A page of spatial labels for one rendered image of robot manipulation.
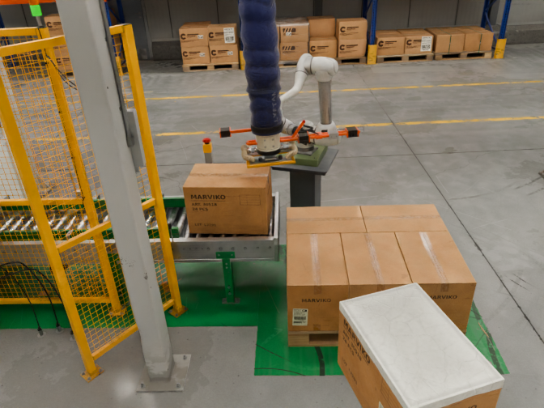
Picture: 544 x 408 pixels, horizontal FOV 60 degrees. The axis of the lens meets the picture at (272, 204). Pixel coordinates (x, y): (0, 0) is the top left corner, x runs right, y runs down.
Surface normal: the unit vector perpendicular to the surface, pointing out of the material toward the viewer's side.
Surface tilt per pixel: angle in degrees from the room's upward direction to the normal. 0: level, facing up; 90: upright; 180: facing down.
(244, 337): 0
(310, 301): 90
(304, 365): 0
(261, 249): 90
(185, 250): 90
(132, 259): 90
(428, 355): 0
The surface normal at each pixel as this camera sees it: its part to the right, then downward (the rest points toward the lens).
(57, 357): -0.04, -0.87
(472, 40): -0.02, 0.47
